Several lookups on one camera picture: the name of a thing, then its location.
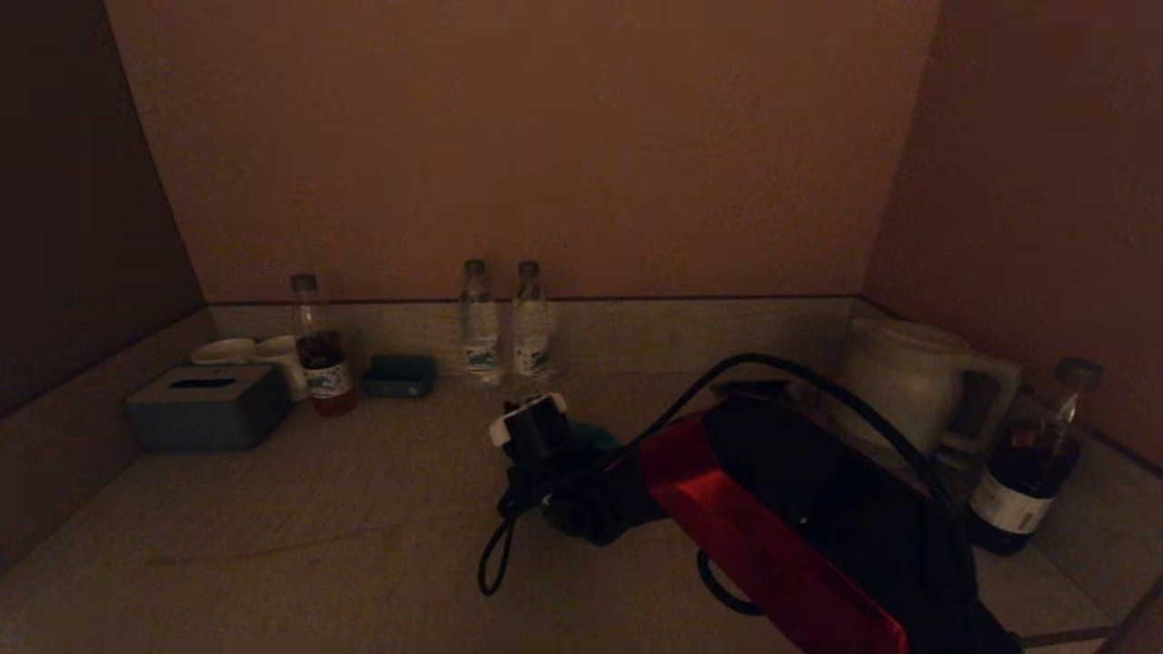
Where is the small teal tray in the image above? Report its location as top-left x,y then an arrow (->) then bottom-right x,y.
362,354 -> 437,399

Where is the white mug with handle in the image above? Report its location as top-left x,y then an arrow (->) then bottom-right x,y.
252,335 -> 312,401

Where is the amber tea bottle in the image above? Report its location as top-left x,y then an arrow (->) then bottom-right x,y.
290,273 -> 358,417

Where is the kettle base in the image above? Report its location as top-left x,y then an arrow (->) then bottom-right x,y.
931,434 -> 980,475

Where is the white cup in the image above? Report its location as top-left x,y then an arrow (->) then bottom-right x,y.
191,337 -> 256,367

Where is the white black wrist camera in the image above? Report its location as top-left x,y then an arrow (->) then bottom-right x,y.
489,392 -> 570,466

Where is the black socket panel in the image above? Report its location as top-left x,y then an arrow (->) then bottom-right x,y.
718,379 -> 793,401

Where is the blue-grey tissue box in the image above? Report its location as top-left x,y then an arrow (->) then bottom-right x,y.
124,364 -> 292,452

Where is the dark drink bottle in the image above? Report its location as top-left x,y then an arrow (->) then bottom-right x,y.
968,357 -> 1103,556

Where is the white electric kettle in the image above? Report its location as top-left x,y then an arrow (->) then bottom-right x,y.
831,318 -> 1020,455

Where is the clear water bottle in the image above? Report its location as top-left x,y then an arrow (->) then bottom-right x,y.
459,260 -> 502,387
511,261 -> 552,382

